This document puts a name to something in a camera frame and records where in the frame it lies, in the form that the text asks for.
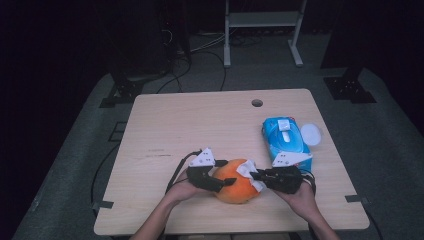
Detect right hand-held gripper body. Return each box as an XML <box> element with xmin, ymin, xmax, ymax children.
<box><xmin>266</xmin><ymin>151</ymin><xmax>313</xmax><ymax>195</ymax></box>

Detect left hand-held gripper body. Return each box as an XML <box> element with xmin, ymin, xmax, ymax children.
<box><xmin>186</xmin><ymin>147</ymin><xmax>218</xmax><ymax>194</ymax></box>

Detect orange plush toy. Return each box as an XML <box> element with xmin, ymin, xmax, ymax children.
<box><xmin>212</xmin><ymin>158</ymin><xmax>262</xmax><ymax>205</ymax></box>

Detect white wet wipe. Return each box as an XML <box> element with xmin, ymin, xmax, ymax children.
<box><xmin>236</xmin><ymin>159</ymin><xmax>265</xmax><ymax>193</ymax></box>

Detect blue wet wipe pack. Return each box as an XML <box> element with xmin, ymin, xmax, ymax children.
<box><xmin>261</xmin><ymin>116</ymin><xmax>323</xmax><ymax>173</ymax></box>

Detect person's left hand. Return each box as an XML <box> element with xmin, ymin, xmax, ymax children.
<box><xmin>170</xmin><ymin>170</ymin><xmax>214</xmax><ymax>203</ymax></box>

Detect person's right hand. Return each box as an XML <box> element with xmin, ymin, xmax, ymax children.
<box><xmin>276</xmin><ymin>181</ymin><xmax>318</xmax><ymax>218</ymax></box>

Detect black tape strip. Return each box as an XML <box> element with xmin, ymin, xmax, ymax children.
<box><xmin>91</xmin><ymin>199</ymin><xmax>115</xmax><ymax>211</ymax></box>
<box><xmin>344</xmin><ymin>194</ymin><xmax>370</xmax><ymax>205</ymax></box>

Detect black stand base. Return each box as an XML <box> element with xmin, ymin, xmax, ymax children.
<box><xmin>99</xmin><ymin>75</ymin><xmax>148</xmax><ymax>109</ymax></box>
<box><xmin>323</xmin><ymin>66</ymin><xmax>378</xmax><ymax>105</ymax></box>

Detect dark cabinet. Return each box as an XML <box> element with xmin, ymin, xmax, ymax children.
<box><xmin>108</xmin><ymin>0</ymin><xmax>192</xmax><ymax>78</ymax></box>

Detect white metal stand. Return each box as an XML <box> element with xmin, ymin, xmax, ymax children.
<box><xmin>223</xmin><ymin>0</ymin><xmax>308</xmax><ymax>69</ymax></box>

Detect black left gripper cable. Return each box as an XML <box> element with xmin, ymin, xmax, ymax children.
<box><xmin>165</xmin><ymin>150</ymin><xmax>203</xmax><ymax>195</ymax></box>

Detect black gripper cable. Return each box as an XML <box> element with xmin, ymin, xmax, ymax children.
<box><xmin>165</xmin><ymin>150</ymin><xmax>203</xmax><ymax>195</ymax></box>
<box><xmin>301</xmin><ymin>169</ymin><xmax>318</xmax><ymax>197</ymax></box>

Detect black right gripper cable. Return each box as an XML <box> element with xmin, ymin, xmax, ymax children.
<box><xmin>301</xmin><ymin>169</ymin><xmax>318</xmax><ymax>197</ymax></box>

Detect thin black floor cable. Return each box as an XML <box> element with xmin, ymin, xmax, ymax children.
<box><xmin>89</xmin><ymin>143</ymin><xmax>122</xmax><ymax>208</ymax></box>

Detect white floor cables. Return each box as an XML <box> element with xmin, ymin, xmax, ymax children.
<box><xmin>190</xmin><ymin>30</ymin><xmax>228</xmax><ymax>55</ymax></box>

